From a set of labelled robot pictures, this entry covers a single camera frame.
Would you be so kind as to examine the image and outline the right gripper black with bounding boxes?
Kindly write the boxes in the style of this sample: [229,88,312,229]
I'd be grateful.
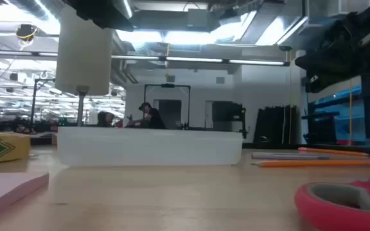
[295,3,370,94]

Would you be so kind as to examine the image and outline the orange pencil with pink eraser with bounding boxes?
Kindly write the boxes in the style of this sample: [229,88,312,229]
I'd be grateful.
[297,146,370,157]
[251,158,370,168]

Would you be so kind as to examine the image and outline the grey pencil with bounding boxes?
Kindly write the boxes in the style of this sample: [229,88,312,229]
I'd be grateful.
[251,152,330,160]

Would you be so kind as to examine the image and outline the translucent plastic storage bin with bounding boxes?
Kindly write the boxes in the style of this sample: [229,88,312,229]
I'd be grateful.
[56,126,243,167]

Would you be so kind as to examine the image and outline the pink grey handled scissors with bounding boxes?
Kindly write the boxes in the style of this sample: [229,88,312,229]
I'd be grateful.
[294,175,370,231]

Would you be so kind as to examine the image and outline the pale pink sticky note pad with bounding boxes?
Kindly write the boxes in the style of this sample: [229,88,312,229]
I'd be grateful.
[0,171,50,222]

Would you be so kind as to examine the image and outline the black shelf rack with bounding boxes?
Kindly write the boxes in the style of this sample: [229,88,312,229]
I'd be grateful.
[301,111,340,144]

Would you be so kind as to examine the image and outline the black curtain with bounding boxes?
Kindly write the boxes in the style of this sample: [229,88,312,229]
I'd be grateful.
[254,105,298,144]

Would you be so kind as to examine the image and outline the black ceiling lamp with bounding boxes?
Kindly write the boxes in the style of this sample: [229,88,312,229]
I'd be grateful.
[15,24,38,42]

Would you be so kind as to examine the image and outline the grey ceiling ventilation box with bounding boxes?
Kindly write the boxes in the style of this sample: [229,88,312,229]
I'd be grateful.
[187,8,210,28]

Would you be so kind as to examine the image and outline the grey metal pole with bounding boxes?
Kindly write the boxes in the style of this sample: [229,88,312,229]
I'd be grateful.
[76,85,86,127]

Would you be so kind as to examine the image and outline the long ceiling light strip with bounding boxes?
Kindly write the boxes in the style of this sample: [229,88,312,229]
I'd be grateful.
[110,55,290,67]

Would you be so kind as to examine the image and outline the black tripod stand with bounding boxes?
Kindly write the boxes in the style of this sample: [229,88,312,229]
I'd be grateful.
[30,78,56,129]

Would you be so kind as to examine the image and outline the black equipment cart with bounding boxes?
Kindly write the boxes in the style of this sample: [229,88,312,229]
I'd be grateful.
[212,101,247,139]

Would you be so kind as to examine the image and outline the person with cap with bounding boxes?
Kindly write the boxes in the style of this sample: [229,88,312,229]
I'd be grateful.
[127,101,166,130]

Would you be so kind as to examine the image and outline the yellow green crayon box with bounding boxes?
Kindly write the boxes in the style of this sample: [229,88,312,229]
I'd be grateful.
[0,131,31,165]

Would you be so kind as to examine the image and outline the black metal frame rig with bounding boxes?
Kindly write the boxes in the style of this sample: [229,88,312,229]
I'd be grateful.
[143,83,191,130]

